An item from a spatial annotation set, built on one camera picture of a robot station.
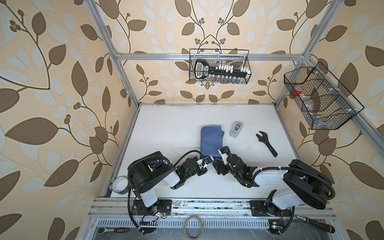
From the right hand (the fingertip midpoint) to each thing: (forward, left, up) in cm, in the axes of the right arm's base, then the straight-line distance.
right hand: (219, 162), depth 89 cm
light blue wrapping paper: (+13, +4, +4) cm, 14 cm away
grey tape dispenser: (+24, -15, +3) cm, 28 cm away
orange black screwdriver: (-33, -44, +1) cm, 55 cm away
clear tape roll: (-31, +20, +2) cm, 37 cm away
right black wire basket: (+16, -52, +33) cm, 63 cm away
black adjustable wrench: (+15, -32, 0) cm, 36 cm away
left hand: (+1, +6, +4) cm, 7 cm away
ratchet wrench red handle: (-31, +58, 0) cm, 66 cm away
